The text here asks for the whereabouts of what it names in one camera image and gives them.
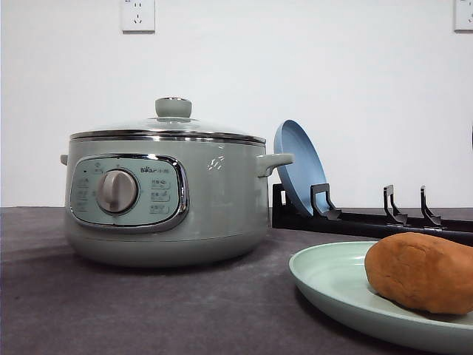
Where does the glass pot lid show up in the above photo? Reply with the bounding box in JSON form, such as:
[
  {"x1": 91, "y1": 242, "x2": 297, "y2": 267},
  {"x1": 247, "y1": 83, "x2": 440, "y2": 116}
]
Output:
[{"x1": 69, "y1": 97, "x2": 266, "y2": 143}]

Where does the green plate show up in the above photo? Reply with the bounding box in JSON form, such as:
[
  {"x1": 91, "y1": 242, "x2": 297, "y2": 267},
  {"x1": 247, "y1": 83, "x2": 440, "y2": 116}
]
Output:
[{"x1": 289, "y1": 241, "x2": 473, "y2": 354}]

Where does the orange brown potato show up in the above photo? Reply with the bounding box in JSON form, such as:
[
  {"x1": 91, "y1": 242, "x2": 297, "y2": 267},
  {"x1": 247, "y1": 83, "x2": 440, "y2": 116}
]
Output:
[{"x1": 364, "y1": 232, "x2": 473, "y2": 314}]

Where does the green electric steamer pot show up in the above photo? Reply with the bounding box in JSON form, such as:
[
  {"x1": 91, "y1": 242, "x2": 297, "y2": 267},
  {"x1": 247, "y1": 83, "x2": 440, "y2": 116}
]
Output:
[{"x1": 60, "y1": 98, "x2": 295, "y2": 265}]

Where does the blue plate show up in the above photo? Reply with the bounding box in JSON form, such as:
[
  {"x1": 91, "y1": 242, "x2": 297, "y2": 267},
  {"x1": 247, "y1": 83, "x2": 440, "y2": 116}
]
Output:
[{"x1": 273, "y1": 119, "x2": 328, "y2": 215}]

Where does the black dish rack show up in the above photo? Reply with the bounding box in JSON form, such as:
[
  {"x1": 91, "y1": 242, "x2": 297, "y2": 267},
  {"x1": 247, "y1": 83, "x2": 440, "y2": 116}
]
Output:
[{"x1": 272, "y1": 183, "x2": 473, "y2": 245}]

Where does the left white wall socket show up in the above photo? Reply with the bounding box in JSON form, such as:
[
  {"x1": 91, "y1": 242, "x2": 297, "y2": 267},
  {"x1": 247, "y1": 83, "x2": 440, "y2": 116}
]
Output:
[{"x1": 122, "y1": 0, "x2": 156, "y2": 35}]

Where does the white wall socket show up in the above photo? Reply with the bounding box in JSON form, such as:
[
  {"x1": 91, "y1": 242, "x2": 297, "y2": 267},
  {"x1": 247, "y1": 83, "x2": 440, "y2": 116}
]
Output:
[
  {"x1": 122, "y1": 0, "x2": 156, "y2": 35},
  {"x1": 454, "y1": 0, "x2": 473, "y2": 35}
]

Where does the right white wall socket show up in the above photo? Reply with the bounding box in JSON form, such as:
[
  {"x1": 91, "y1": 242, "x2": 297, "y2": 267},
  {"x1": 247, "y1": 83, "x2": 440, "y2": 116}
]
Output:
[{"x1": 454, "y1": 0, "x2": 473, "y2": 35}]

